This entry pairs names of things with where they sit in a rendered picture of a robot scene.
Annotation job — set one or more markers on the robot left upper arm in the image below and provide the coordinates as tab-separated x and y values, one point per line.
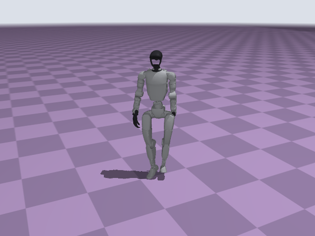
172	84

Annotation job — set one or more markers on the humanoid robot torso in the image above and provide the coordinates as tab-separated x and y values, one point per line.
157	88

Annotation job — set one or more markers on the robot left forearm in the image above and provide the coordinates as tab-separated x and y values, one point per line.
173	105

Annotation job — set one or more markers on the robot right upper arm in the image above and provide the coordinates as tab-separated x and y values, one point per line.
140	84

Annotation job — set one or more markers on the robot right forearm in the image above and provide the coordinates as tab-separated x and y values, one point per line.
136	103

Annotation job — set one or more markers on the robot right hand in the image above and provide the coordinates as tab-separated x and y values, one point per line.
135	122

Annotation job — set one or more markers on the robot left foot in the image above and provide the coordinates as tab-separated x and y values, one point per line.
163	169

